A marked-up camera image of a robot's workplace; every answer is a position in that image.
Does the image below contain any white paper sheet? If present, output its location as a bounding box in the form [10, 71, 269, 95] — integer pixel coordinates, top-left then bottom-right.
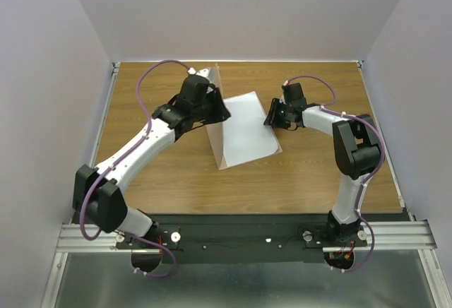
[221, 90, 280, 167]

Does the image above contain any tan paper folder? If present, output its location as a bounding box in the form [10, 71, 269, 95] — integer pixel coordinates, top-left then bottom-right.
[203, 62, 283, 171]

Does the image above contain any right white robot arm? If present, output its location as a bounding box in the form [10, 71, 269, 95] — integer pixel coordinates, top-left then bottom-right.
[263, 81, 385, 246]

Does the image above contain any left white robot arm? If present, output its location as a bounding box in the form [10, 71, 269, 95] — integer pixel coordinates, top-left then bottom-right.
[73, 68, 231, 248]

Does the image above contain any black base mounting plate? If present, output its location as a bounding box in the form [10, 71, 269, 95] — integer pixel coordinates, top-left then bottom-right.
[72, 212, 371, 266]

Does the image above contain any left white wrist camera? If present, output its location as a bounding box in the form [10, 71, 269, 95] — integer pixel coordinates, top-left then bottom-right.
[187, 67, 212, 80]

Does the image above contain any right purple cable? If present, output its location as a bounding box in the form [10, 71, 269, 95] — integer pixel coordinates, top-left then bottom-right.
[282, 75, 386, 274]

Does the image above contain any aluminium frame rail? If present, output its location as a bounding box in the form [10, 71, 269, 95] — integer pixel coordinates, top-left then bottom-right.
[56, 221, 123, 252]

